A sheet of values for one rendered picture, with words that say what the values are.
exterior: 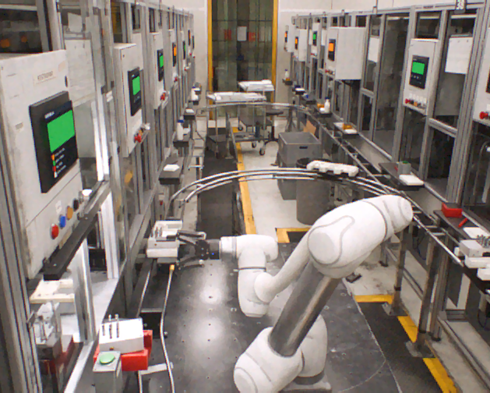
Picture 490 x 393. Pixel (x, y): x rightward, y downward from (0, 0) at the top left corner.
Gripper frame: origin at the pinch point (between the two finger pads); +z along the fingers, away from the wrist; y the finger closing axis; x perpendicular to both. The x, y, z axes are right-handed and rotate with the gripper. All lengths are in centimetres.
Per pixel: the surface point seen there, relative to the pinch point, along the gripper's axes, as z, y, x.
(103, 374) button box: 11, -11, 51
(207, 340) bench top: -15.0, -44.6, -6.6
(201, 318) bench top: -12, -45, -22
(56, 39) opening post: 22, 73, 23
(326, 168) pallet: -101, -26, -186
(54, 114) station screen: 18, 57, 43
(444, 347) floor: -161, -113, -85
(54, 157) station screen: 18, 48, 47
